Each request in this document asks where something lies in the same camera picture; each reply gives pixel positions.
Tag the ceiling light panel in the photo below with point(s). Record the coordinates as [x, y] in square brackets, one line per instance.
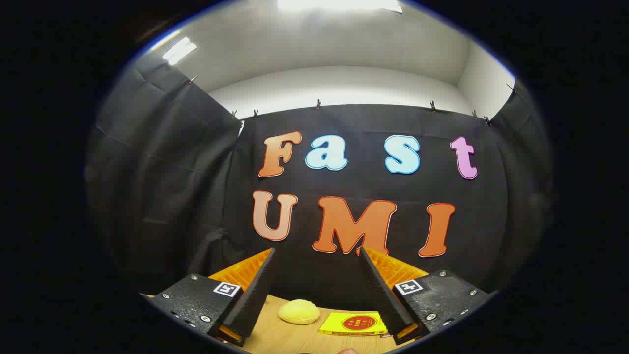
[179, 50]
[339, 4]

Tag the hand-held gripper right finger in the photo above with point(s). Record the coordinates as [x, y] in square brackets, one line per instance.
[381, 290]

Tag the yellow bun-shaped plush cushion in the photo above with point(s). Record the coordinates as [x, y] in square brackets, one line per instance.
[299, 312]

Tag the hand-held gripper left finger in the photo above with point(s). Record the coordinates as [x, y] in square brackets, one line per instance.
[255, 290]

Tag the row of black cloth clips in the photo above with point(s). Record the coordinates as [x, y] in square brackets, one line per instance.
[318, 103]

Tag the yellow book with red circle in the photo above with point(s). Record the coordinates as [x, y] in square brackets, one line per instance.
[351, 324]

